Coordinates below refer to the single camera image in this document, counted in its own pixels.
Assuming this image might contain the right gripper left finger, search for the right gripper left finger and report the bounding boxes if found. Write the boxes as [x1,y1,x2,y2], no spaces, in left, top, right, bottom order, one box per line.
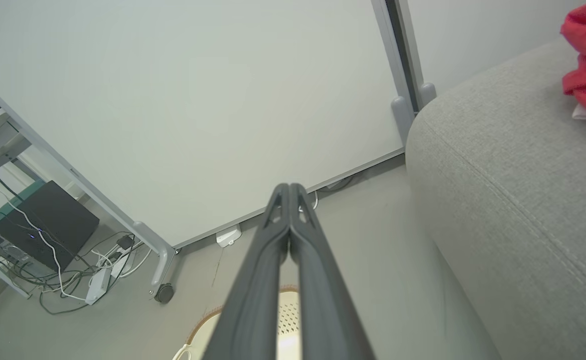
[203,182,291,360]

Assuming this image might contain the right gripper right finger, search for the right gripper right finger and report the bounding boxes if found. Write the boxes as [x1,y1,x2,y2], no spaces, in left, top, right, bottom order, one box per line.
[289,182,376,360]

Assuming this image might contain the beige plastic laundry basket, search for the beige plastic laundry basket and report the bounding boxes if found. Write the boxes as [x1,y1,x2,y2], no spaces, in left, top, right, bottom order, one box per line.
[173,286,304,360]

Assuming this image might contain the white power strip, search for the white power strip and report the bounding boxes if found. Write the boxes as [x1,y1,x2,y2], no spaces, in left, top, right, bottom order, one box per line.
[85,266,112,306]
[108,247,135,279]
[216,224,243,249]

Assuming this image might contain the black caster wheel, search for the black caster wheel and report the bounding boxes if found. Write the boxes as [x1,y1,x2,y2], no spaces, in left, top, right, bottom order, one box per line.
[154,283,175,305]

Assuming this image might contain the grey partition foot with caster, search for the grey partition foot with caster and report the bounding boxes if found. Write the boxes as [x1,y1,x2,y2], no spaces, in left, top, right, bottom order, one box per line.
[132,221,177,301]

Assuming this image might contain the large white partition panel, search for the large white partition panel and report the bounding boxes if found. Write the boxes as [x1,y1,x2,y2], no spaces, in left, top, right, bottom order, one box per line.
[0,0,406,249]

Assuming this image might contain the grey fabric sofa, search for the grey fabric sofa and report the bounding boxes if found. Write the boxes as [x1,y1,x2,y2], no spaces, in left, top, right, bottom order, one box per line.
[405,39,586,360]

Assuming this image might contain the black computer box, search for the black computer box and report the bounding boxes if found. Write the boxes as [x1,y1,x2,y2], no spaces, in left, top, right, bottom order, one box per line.
[0,180,100,274]

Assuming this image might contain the grey desk leg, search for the grey desk leg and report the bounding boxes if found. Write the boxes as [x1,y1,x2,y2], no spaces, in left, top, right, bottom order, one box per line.
[0,243,31,300]

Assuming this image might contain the narrow white partition panel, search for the narrow white partition panel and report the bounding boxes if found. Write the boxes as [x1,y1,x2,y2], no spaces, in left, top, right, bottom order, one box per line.
[395,0,586,98]

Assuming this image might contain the looped white cable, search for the looped white cable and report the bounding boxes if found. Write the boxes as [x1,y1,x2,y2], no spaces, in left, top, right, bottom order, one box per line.
[300,190,320,213]

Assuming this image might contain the black floor cables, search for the black floor cables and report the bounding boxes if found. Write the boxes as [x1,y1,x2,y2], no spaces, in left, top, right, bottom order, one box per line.
[3,230,141,316]

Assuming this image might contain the long white floor cable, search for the long white floor cable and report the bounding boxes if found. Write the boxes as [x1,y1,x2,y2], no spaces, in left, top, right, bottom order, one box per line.
[0,167,89,304]

